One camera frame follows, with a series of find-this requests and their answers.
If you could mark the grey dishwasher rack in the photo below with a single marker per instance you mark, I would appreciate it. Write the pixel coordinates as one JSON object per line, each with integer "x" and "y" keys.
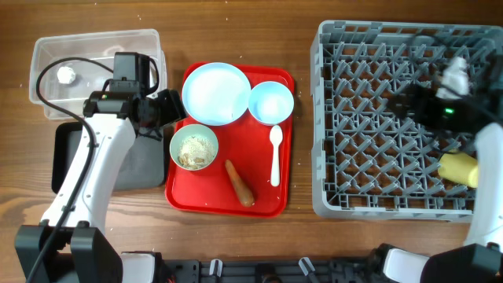
{"x": 367, "y": 163}

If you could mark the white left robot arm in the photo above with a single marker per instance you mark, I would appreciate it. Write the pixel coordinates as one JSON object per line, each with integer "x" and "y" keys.
{"x": 69, "y": 243}

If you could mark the light blue bowl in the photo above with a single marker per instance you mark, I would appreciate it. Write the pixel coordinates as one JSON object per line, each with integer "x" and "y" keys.
{"x": 270, "y": 103}

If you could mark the black tray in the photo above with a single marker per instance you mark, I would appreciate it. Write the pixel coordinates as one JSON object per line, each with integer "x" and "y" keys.
{"x": 142, "y": 168}

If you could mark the green bowl with rice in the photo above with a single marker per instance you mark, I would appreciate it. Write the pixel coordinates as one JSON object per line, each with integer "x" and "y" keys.
{"x": 194, "y": 147}

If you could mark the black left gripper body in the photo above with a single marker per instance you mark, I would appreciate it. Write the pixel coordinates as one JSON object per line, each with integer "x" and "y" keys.
{"x": 171, "y": 111}

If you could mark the red plastic tray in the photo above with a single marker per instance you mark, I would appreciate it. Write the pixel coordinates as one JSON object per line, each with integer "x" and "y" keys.
{"x": 249, "y": 176}

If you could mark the clear plastic storage box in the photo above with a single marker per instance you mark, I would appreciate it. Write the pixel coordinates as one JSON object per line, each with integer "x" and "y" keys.
{"x": 100, "y": 47}

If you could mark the yellow plastic cup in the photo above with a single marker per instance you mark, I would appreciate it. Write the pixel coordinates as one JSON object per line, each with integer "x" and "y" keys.
{"x": 460, "y": 168}

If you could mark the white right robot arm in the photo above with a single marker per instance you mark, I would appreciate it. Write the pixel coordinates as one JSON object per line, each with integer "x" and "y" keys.
{"x": 450, "y": 106}

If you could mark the orange carrot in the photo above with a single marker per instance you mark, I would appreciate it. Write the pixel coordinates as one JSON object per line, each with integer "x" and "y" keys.
{"x": 244, "y": 194}

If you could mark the white plastic spoon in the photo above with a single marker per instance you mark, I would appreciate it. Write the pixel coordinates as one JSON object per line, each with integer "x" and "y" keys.
{"x": 276, "y": 138}

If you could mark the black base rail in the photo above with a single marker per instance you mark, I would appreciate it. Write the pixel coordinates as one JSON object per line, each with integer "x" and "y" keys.
{"x": 275, "y": 269}

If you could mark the crumpled white paper ball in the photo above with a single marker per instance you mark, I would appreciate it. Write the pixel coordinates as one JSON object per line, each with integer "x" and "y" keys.
{"x": 66, "y": 75}

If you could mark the light blue plate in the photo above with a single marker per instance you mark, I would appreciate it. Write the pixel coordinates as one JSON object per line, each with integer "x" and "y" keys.
{"x": 216, "y": 94}

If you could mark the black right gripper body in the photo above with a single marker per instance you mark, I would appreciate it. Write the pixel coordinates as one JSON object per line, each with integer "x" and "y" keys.
{"x": 403, "y": 105}

